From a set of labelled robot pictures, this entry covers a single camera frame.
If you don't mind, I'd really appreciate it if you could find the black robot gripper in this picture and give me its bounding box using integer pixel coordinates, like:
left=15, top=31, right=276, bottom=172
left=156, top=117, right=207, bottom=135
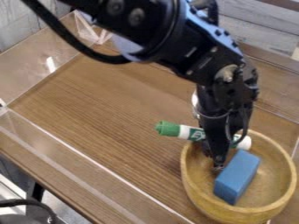
left=191, top=93, right=252, bottom=171

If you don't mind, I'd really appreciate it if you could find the green Expo marker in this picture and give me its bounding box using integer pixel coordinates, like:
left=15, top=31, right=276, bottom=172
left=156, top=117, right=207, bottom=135
left=155, top=121, right=252, bottom=151

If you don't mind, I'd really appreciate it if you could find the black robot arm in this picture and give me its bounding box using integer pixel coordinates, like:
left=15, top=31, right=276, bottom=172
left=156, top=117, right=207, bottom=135
left=20, top=0, right=259, bottom=170

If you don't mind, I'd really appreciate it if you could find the brown wooden bowl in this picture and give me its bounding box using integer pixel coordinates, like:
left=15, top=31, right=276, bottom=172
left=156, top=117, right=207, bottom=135
left=180, top=130, right=298, bottom=224

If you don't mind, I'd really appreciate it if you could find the blue foam block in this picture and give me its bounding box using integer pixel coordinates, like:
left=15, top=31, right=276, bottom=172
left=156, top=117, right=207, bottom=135
left=213, top=150, right=260, bottom=205

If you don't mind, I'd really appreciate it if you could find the black metal table leg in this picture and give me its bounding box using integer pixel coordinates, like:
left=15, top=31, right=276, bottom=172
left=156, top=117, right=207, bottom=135
left=31, top=182, right=45, bottom=202

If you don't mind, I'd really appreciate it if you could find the clear acrylic tray wall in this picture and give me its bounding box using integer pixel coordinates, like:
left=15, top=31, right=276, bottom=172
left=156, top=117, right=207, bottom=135
left=0, top=9, right=299, bottom=224

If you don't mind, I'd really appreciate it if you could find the black cable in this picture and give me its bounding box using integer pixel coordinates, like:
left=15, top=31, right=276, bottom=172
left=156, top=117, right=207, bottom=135
left=0, top=198, right=57, bottom=224

